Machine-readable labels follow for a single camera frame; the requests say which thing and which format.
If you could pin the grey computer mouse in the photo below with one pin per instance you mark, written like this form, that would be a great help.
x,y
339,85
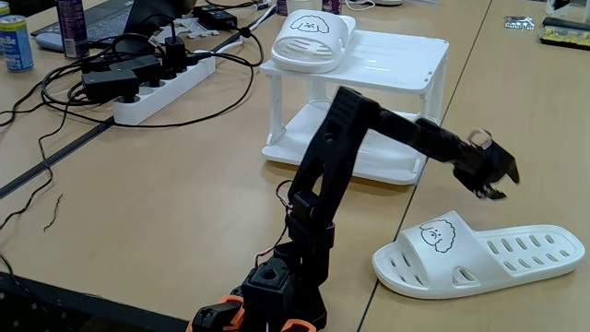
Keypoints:
x,y
48,42

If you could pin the white paper cup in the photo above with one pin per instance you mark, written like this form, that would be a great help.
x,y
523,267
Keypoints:
x,y
300,3

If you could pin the silver foil packet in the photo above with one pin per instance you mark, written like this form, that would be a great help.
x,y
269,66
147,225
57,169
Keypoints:
x,y
518,23

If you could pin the white power strip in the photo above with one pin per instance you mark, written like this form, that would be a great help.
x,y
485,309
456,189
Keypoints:
x,y
156,97

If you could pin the tall purple drink can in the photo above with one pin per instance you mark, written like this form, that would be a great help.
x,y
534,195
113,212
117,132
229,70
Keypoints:
x,y
72,27

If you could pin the clear plastic box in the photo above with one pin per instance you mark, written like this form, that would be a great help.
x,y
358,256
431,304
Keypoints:
x,y
569,8

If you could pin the black plug charger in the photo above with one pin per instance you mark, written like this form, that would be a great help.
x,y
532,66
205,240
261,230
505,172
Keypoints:
x,y
175,54

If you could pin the white slipper with dog print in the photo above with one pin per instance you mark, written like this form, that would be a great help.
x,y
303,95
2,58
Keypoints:
x,y
309,41
461,267

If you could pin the black power brick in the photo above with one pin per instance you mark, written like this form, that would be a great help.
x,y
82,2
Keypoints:
x,y
216,18

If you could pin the blue drink can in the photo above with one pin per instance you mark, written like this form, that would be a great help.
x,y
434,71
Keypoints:
x,y
16,46
3,9

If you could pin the black power adapter green light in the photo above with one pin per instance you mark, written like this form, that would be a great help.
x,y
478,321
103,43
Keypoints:
x,y
138,68

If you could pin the white two-tier shoe rack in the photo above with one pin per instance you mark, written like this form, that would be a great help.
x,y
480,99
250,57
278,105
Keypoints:
x,y
392,60

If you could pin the dark laptop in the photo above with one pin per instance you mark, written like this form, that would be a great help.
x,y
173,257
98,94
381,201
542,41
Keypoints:
x,y
106,18

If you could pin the white flat printed part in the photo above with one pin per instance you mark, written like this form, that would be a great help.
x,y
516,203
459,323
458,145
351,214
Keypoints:
x,y
191,28

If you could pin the black and yellow box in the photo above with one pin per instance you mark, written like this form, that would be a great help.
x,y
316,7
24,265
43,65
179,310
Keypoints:
x,y
564,36

